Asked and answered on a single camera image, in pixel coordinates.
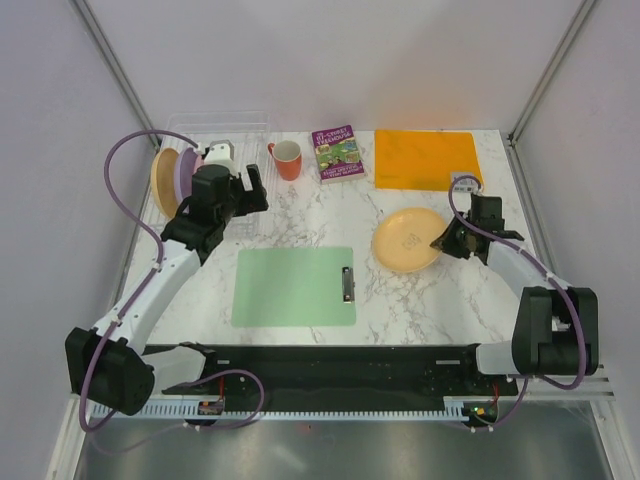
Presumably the small white label card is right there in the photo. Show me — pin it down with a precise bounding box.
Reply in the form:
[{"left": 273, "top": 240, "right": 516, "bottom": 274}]
[{"left": 450, "top": 172, "right": 481, "bottom": 193}]

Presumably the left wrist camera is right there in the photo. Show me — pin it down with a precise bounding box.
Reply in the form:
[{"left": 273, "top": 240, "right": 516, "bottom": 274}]
[{"left": 202, "top": 140, "right": 238, "bottom": 177}]

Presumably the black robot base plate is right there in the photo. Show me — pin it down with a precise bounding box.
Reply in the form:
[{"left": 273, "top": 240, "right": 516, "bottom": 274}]
[{"left": 167, "top": 345, "right": 518, "bottom": 412}]

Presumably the right aluminium frame post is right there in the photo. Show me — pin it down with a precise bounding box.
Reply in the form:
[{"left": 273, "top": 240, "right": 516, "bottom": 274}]
[{"left": 506, "top": 0, "right": 600, "bottom": 148}]

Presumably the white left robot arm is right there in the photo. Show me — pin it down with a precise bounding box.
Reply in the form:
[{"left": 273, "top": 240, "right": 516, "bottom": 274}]
[{"left": 65, "top": 163, "right": 268, "bottom": 415}]

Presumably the purple paperback book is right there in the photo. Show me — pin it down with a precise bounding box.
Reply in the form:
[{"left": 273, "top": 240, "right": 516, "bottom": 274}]
[{"left": 311, "top": 125, "right": 366, "bottom": 185}]

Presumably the orange mug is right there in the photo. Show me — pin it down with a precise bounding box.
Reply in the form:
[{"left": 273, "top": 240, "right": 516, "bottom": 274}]
[{"left": 267, "top": 140, "right": 302, "bottom": 181}]

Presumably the orange mat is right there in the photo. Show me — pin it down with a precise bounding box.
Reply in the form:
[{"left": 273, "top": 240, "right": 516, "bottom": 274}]
[{"left": 374, "top": 130, "right": 483, "bottom": 192}]

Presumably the left aluminium frame post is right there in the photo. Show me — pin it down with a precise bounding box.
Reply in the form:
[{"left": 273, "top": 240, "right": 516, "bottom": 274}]
[{"left": 69, "top": 0, "right": 152, "bottom": 129}]

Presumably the tan plate in rack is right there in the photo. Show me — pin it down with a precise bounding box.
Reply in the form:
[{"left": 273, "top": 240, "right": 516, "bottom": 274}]
[{"left": 150, "top": 148, "right": 179, "bottom": 219}]

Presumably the green clipboard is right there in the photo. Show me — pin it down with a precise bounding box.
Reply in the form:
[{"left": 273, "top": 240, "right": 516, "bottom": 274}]
[{"left": 231, "top": 247, "right": 356, "bottom": 328}]

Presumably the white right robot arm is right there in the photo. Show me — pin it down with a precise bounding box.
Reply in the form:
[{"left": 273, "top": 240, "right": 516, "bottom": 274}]
[{"left": 431, "top": 194, "right": 599, "bottom": 394}]

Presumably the pink plate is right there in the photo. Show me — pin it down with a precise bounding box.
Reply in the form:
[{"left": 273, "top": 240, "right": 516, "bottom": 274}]
[{"left": 193, "top": 152, "right": 204, "bottom": 173}]

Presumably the purple plate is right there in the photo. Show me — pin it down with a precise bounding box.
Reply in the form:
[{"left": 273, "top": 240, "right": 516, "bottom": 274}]
[{"left": 173, "top": 147, "right": 198, "bottom": 203}]

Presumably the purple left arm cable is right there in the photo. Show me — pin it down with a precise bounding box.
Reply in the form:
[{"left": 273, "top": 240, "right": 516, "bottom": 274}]
[{"left": 79, "top": 128, "right": 266, "bottom": 435}]

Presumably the white slotted cable duct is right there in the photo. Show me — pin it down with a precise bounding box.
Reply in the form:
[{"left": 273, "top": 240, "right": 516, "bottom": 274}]
[{"left": 114, "top": 396, "right": 469, "bottom": 422}]

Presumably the aluminium frame post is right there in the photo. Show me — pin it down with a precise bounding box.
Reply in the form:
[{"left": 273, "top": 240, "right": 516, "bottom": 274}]
[
  {"left": 506, "top": 0, "right": 600, "bottom": 148},
  {"left": 69, "top": 0, "right": 152, "bottom": 129}
]

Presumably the yellow plate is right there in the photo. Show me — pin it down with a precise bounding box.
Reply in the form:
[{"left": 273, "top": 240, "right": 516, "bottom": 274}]
[{"left": 372, "top": 207, "right": 447, "bottom": 273}]

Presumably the white wire dish rack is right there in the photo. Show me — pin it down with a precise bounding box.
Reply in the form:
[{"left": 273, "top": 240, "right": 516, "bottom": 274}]
[{"left": 143, "top": 111, "right": 277, "bottom": 240}]

